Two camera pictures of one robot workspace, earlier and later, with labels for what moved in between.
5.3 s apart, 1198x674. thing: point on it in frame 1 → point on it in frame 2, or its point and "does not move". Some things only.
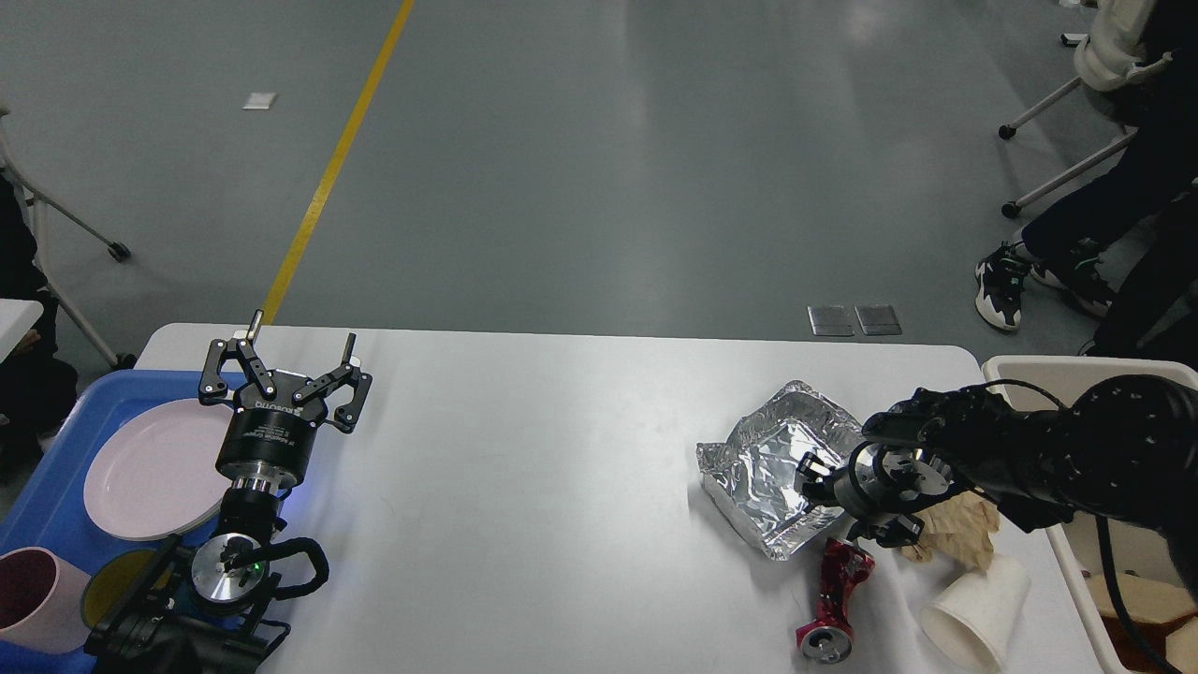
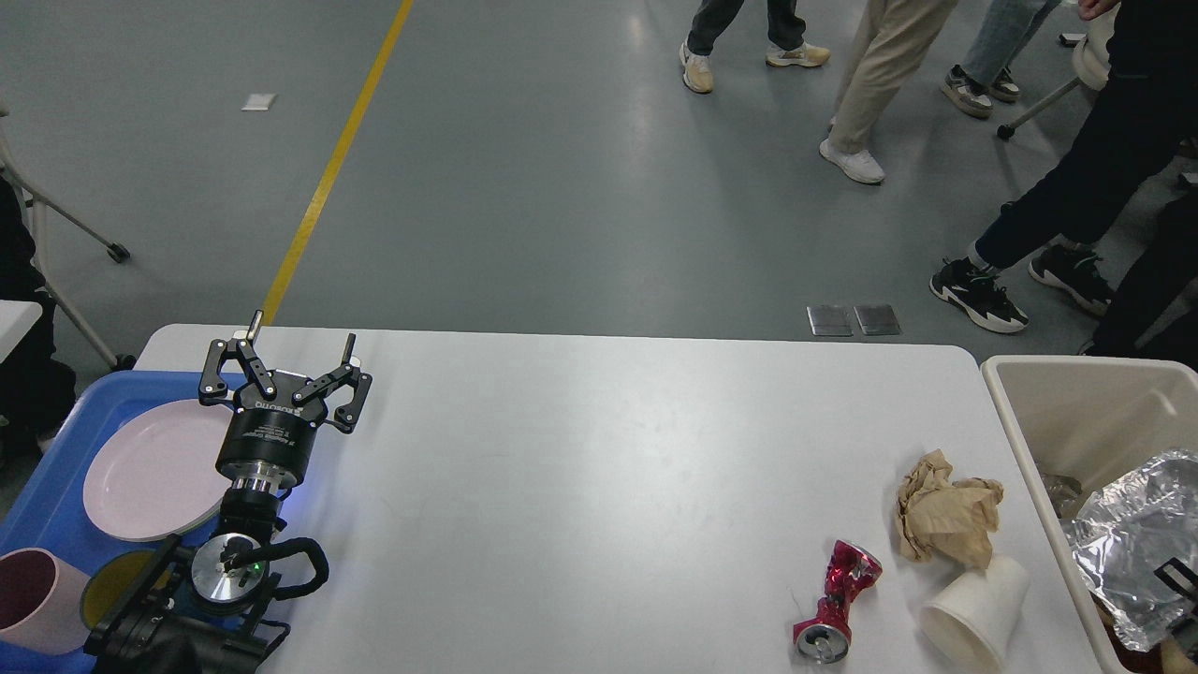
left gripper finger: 345,417 does not move
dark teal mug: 112,579 does not move
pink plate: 155,476 does not move
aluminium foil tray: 752,477 → 1127,529
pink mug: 42,602 does not move
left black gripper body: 270,437 does not move
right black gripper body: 883,482 → 1185,632
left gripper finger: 212,389 does not move
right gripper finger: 814,480 → 1178,577
